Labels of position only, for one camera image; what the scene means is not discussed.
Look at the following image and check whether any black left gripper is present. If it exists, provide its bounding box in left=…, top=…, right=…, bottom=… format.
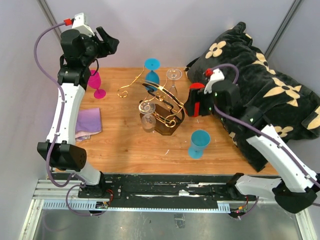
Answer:
left=81, top=26, right=120, bottom=66

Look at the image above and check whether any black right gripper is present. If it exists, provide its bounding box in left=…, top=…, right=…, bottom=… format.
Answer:
left=184, top=86, right=230, bottom=124

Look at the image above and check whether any red plastic wine glass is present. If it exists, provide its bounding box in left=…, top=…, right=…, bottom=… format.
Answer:
left=189, top=82, right=205, bottom=117

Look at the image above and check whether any blue plastic wine glass front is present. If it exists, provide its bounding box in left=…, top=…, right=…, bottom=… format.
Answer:
left=188, top=129, right=211, bottom=159

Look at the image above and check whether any blue plastic wine glass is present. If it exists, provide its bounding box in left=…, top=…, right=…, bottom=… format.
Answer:
left=144, top=58, right=161, bottom=85
left=188, top=129, right=211, bottom=159

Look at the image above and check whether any magenta plastic wine glass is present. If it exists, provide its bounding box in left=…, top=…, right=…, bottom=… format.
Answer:
left=87, top=70, right=106, bottom=99

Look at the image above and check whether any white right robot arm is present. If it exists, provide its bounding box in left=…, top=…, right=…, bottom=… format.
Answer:
left=184, top=80, right=320, bottom=214

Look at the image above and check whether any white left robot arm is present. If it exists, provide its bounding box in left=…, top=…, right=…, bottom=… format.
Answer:
left=37, top=26, right=119, bottom=198

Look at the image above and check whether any clear wine glass back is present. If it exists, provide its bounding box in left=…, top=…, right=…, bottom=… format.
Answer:
left=166, top=68, right=183, bottom=96

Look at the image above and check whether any clear wine glass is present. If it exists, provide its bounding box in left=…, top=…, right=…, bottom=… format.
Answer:
left=166, top=68, right=183, bottom=96
left=138, top=101, right=157, bottom=133

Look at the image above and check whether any blue plastic wine glass back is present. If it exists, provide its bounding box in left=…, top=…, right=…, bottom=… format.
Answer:
left=144, top=58, right=161, bottom=85

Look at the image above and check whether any clear wine glass front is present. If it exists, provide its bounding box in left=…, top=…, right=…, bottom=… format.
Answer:
left=138, top=101, right=157, bottom=133

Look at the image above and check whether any black floral plush pillow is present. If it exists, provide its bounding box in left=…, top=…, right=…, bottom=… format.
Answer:
left=184, top=21, right=320, bottom=173

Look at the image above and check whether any purple folded cloth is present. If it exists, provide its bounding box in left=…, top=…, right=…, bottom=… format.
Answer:
left=75, top=108, right=103, bottom=142

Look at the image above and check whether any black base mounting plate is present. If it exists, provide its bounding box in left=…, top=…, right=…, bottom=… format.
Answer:
left=78, top=174, right=256, bottom=210

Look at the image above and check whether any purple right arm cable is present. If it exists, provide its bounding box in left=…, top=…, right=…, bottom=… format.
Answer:
left=207, top=63, right=320, bottom=189

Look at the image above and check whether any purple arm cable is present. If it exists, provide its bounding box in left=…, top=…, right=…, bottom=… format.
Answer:
left=33, top=20, right=111, bottom=217
left=207, top=63, right=320, bottom=189

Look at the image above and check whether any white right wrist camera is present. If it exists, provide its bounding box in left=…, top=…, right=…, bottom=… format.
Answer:
left=204, top=68, right=225, bottom=95

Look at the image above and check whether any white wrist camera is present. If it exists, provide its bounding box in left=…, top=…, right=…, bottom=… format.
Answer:
left=63, top=12, right=95, bottom=37
left=204, top=68, right=225, bottom=95

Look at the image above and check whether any gold wire wine glass rack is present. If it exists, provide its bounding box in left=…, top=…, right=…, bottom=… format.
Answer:
left=117, top=65, right=185, bottom=136

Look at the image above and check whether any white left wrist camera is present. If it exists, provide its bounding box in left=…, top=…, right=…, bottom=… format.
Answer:
left=63, top=12, right=95, bottom=37

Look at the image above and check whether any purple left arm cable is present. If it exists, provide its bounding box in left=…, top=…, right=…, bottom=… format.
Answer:
left=33, top=20, right=111, bottom=217

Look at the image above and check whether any aluminium frame rail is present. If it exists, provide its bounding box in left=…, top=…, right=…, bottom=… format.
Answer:
left=32, top=178, right=308, bottom=215

